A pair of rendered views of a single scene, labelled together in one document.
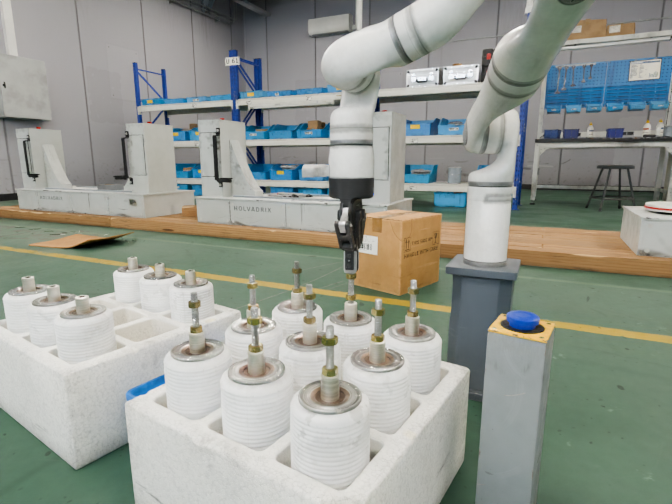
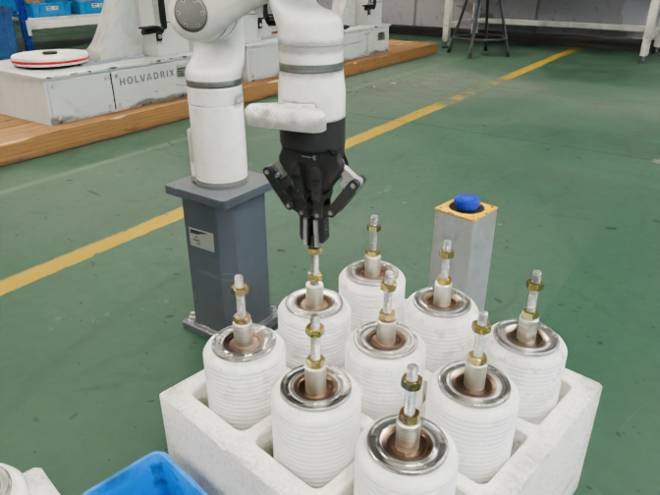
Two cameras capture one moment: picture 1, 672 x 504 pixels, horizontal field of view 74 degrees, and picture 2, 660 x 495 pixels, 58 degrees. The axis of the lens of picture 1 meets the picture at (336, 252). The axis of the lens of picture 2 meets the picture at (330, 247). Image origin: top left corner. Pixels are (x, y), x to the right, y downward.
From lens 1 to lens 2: 0.88 m
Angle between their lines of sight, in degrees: 76
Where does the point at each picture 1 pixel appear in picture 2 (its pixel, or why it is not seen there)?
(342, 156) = (339, 87)
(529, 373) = (489, 237)
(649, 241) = (58, 106)
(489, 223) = (241, 131)
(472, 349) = (252, 282)
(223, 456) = (537, 467)
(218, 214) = not seen: outside the picture
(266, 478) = (566, 432)
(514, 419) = (480, 278)
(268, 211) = not seen: outside the picture
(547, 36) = not seen: outside the picture
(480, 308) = (253, 233)
